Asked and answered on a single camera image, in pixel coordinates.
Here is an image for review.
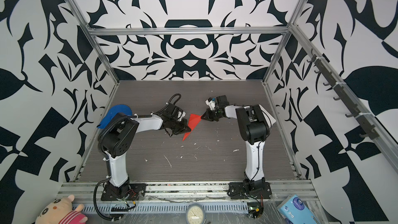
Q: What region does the red square paper sheet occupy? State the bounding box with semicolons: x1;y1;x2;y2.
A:
182;114;202;141

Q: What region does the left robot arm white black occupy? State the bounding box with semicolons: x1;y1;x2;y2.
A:
97;103;191;188

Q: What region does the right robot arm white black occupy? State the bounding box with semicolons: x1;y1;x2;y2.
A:
201;95;276;182

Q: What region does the white rectangular box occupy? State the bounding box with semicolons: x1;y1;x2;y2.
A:
259;105;276;128

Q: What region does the blue cloth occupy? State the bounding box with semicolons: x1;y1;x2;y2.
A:
97;104;132;129

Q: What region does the round analog clock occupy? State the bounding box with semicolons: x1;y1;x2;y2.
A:
186;204;206;224

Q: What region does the blue tissue pack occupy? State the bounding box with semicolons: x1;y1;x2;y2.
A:
277;195;320;224

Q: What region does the pink plush toy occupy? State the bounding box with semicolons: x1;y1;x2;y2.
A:
35;195;88;224

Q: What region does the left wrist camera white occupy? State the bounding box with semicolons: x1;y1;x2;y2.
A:
177;109;186;121

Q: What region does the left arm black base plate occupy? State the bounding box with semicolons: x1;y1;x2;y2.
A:
101;183;147;201

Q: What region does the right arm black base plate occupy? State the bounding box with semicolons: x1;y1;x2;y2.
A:
227;180;272;200

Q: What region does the black cable at left base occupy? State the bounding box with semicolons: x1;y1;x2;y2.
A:
92;178;137;222

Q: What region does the white slotted cable duct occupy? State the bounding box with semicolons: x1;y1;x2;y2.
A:
72;202;249;215

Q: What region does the black wall hook rack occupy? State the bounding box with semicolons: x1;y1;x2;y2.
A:
307;48;380;140

